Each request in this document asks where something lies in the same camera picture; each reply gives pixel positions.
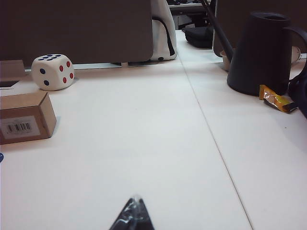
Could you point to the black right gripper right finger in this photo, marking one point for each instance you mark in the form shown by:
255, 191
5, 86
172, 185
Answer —
143, 219

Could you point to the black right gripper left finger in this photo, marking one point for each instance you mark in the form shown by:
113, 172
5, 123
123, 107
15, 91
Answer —
127, 218

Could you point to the blue poker chip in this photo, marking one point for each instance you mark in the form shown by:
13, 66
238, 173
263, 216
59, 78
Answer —
1, 158

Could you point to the long brown cardboard box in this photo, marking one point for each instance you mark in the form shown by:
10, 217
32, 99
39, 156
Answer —
24, 107

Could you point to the white dice with coloured dots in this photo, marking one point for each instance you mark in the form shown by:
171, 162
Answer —
52, 72

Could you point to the small white paper bowl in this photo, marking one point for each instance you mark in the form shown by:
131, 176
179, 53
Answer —
226, 62

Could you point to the yellow snack wrapper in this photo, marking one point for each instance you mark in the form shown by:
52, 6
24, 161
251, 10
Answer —
275, 99

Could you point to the black bag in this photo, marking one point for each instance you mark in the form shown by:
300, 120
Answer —
196, 36

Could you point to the wide brown desk partition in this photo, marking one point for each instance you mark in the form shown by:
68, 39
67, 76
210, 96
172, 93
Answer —
72, 28

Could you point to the dark grey watering can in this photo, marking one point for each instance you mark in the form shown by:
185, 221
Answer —
259, 52

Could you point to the brown partition with white rim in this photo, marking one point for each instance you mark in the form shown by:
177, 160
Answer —
230, 14

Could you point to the white round object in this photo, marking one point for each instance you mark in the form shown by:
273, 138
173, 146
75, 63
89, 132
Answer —
296, 55

